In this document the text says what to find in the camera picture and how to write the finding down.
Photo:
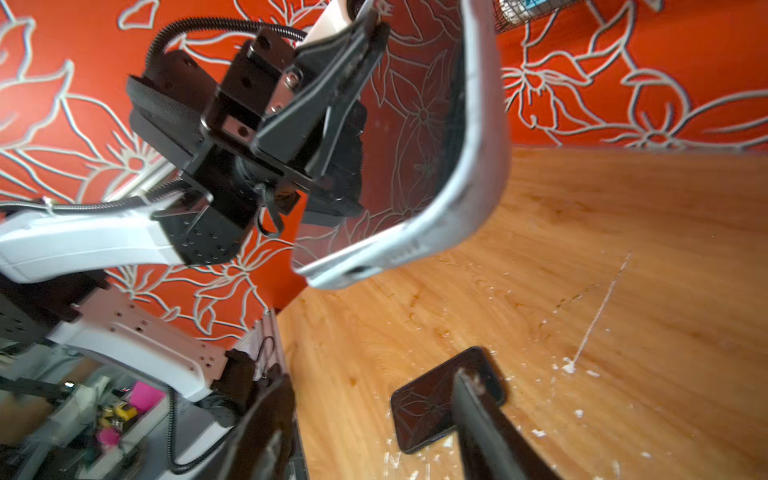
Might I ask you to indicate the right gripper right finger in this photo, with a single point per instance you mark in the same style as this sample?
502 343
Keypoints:
490 445

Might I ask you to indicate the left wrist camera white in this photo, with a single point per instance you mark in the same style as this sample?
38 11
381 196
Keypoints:
337 16

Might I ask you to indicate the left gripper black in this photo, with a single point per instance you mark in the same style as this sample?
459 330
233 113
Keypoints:
294 118

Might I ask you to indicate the black wire wall basket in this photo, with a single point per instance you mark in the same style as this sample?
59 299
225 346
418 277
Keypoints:
511 14

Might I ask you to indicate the black smartphone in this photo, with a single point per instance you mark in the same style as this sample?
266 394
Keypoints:
421 409
435 147

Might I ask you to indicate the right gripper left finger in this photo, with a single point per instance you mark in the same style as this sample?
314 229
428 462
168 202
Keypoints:
262 444

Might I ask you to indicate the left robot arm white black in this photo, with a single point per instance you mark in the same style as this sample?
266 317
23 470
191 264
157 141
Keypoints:
54 257

